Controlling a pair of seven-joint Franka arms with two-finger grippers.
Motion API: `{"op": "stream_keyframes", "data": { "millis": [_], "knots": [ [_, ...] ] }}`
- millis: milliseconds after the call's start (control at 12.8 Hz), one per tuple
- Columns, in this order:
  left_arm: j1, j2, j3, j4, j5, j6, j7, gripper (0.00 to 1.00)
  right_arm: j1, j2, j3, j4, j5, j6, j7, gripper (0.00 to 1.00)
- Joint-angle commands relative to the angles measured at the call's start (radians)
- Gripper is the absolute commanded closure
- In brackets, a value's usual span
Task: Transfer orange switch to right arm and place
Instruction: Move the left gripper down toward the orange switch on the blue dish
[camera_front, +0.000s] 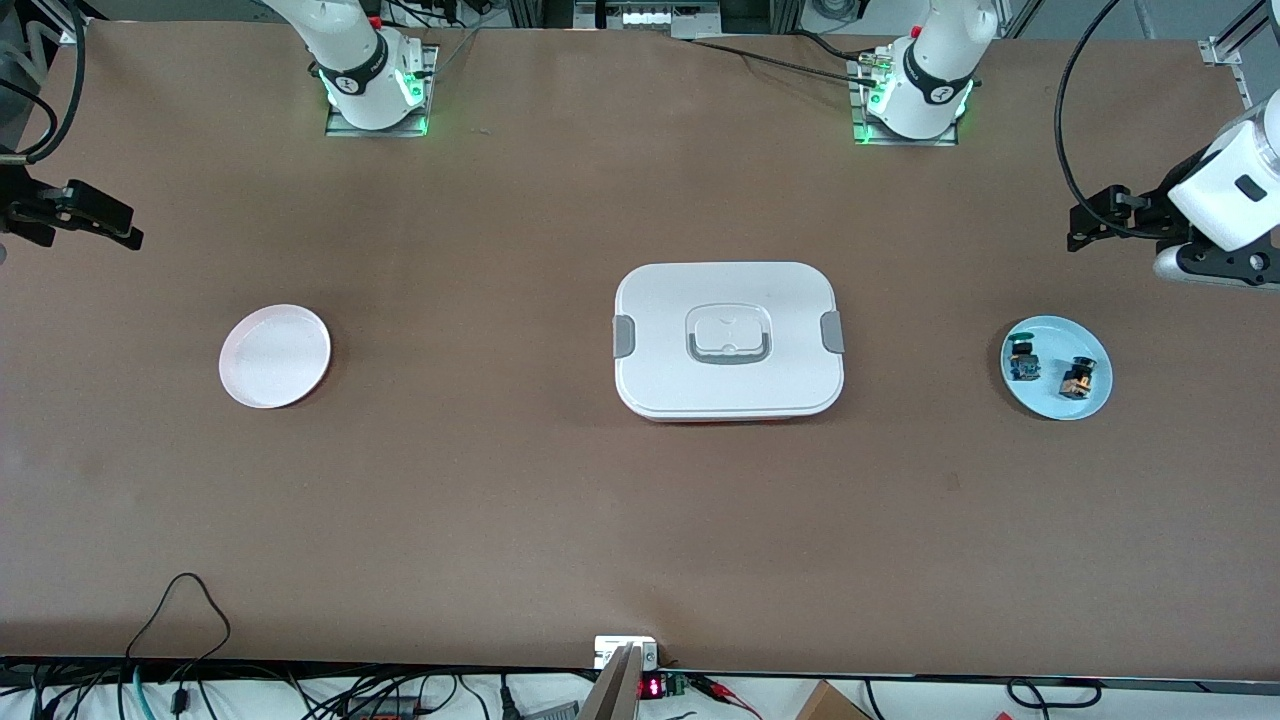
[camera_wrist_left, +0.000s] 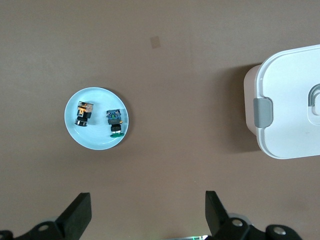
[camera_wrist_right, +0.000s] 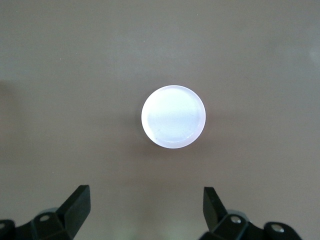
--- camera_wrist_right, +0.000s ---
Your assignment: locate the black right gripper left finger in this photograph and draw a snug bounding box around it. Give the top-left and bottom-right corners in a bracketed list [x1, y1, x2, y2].
[0, 184, 91, 240]

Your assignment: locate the pink round plate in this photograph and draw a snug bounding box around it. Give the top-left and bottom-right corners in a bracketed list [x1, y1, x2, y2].
[140, 85, 208, 149]

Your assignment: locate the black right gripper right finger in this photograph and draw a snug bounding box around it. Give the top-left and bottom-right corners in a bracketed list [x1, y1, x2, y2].
[202, 186, 301, 240]

